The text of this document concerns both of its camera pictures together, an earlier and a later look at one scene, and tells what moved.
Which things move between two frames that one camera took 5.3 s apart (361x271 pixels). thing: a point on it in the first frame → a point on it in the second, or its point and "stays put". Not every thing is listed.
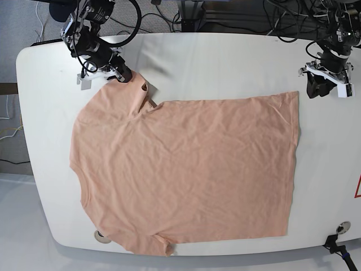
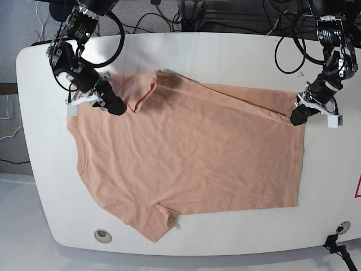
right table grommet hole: x=343 y=227 stays put
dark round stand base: x=61 y=11 stays put
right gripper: x=100 y=54 → x=86 y=78
